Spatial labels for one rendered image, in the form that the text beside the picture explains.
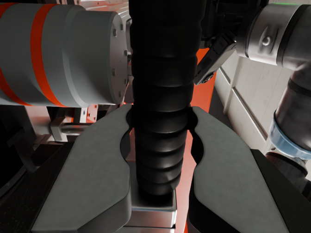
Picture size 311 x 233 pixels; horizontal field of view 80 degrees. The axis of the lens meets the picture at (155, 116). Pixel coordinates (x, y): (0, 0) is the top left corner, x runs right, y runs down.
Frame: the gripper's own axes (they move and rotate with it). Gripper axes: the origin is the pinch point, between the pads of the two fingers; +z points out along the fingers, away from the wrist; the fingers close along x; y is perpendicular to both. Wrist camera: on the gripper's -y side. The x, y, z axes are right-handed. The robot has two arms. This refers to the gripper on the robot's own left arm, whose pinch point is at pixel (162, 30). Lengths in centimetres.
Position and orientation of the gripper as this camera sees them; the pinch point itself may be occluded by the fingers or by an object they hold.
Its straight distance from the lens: 44.7
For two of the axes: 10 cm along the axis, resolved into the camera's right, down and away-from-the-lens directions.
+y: -0.2, -8.2, -5.8
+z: -6.7, -4.1, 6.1
